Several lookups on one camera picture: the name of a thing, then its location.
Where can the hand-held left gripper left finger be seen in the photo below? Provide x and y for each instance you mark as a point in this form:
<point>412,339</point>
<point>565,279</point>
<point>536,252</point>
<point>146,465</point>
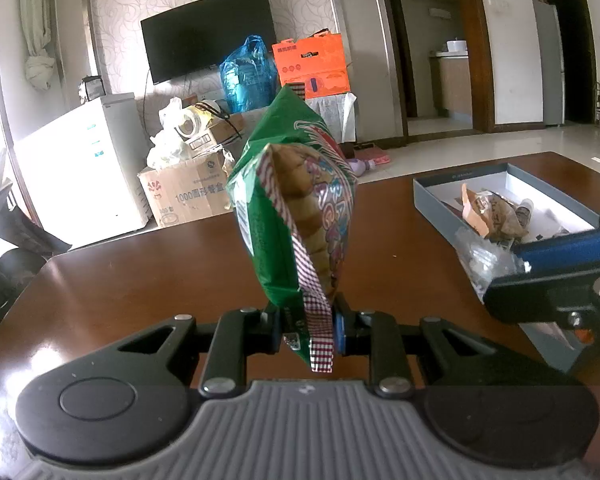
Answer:
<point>278,330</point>

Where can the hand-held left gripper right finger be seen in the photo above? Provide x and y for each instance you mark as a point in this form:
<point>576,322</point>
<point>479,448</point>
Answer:
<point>338,332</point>

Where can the small clear snack packet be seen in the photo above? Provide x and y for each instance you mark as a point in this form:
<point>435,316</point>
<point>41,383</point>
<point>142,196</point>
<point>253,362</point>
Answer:
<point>526,215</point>

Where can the grey box with white inside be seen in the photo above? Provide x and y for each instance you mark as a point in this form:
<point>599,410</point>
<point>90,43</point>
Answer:
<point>545,185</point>

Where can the brown clear peanut bag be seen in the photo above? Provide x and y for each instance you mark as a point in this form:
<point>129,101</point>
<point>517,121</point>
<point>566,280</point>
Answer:
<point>495,212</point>

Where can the clear foil snack packet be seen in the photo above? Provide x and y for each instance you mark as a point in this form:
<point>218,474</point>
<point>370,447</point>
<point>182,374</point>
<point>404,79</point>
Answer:
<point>485,260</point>

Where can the green snack bag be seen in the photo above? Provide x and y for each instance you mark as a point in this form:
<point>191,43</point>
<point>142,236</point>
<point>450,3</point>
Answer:
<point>270,200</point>

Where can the large cardboard box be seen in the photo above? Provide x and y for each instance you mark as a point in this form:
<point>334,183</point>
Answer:
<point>190,190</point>

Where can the purple packet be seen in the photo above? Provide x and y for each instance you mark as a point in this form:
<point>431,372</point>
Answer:
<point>360,166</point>

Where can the pink packet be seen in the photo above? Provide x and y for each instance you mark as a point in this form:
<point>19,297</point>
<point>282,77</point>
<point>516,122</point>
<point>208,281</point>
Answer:
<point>377,156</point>

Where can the wooden kitchen counter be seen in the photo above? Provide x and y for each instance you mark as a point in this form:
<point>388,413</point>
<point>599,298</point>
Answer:
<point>452,85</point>

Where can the small cardboard box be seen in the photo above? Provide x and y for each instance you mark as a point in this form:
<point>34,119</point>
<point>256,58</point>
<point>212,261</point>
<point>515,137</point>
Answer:
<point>220,132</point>

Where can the white plastic bag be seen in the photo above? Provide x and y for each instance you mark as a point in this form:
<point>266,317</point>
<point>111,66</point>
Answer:
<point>167,145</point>

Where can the cabinet with white cloth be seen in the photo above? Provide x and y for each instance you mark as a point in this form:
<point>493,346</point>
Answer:
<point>337,115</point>

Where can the yellowish tape roll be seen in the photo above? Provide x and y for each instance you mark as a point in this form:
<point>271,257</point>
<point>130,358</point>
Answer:
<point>192,120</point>

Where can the white pot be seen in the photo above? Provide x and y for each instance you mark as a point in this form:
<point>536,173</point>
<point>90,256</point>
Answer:
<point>457,46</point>

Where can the blue plastic bag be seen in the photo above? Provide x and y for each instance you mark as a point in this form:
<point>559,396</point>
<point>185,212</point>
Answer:
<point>247,80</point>

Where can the white chest freezer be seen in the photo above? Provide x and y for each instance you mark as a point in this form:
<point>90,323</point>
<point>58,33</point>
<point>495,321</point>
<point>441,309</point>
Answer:
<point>80,170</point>

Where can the orange paper bag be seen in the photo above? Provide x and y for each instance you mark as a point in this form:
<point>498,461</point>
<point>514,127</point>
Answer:
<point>310,60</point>

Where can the black fabric bag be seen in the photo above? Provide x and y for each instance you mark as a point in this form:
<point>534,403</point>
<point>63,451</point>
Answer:
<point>15,250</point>

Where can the small dark bag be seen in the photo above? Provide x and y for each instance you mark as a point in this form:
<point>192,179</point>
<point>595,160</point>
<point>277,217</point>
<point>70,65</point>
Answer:
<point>92,90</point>

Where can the black television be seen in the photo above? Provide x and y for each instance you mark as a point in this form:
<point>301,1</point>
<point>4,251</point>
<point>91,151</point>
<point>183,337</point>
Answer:
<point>205,30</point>

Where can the pale tied curtain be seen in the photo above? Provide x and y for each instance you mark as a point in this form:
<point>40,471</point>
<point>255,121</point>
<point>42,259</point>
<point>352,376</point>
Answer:
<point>37,35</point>

